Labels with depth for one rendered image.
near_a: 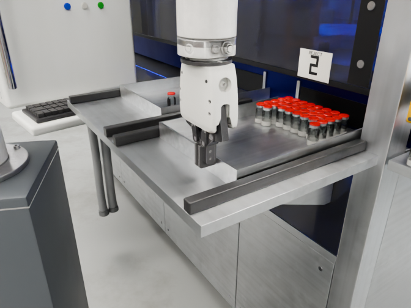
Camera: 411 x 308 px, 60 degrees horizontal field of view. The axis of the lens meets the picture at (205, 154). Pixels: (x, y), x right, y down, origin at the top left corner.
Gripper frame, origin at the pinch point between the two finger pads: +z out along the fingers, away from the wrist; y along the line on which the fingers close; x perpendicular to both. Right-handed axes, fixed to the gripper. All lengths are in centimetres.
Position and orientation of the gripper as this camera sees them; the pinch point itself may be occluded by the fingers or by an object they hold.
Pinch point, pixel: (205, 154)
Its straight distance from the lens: 58.5
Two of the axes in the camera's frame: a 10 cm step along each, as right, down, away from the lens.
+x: -8.4, 2.3, -5.0
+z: -0.1, 9.0, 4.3
